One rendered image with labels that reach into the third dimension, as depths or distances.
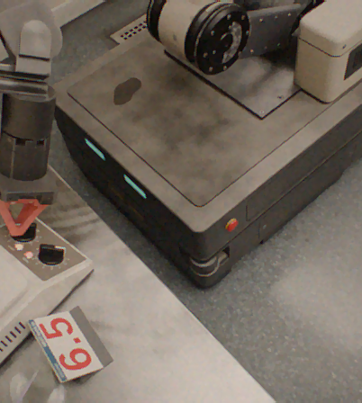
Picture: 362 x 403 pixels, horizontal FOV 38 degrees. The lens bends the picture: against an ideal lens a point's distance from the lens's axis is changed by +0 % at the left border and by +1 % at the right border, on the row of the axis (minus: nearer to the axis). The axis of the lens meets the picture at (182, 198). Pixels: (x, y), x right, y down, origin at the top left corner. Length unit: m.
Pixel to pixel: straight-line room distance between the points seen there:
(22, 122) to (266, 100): 0.91
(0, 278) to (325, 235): 1.14
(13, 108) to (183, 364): 0.35
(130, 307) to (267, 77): 0.94
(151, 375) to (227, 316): 0.84
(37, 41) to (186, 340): 0.38
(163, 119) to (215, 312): 0.55
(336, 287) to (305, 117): 0.49
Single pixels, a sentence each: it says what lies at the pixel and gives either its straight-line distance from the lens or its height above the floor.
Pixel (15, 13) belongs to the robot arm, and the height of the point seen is 1.05.
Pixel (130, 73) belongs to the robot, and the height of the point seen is 0.36.
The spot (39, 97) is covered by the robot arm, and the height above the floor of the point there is 0.98.
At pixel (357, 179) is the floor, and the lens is 1.75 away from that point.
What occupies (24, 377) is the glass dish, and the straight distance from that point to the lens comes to 0.69.
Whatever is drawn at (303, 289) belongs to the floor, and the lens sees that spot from 1.52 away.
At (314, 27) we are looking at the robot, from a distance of 1.32.
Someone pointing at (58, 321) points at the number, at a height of 0.77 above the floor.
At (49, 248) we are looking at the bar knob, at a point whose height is 0.82.
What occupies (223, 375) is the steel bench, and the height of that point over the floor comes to 0.75.
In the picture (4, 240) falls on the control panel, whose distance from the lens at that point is 0.71.
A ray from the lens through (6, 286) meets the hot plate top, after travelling 0.65.
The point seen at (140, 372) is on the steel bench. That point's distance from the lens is 0.66.
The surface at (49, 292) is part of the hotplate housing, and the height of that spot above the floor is 0.80.
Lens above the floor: 1.37
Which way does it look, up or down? 55 degrees down
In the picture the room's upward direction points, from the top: 10 degrees counter-clockwise
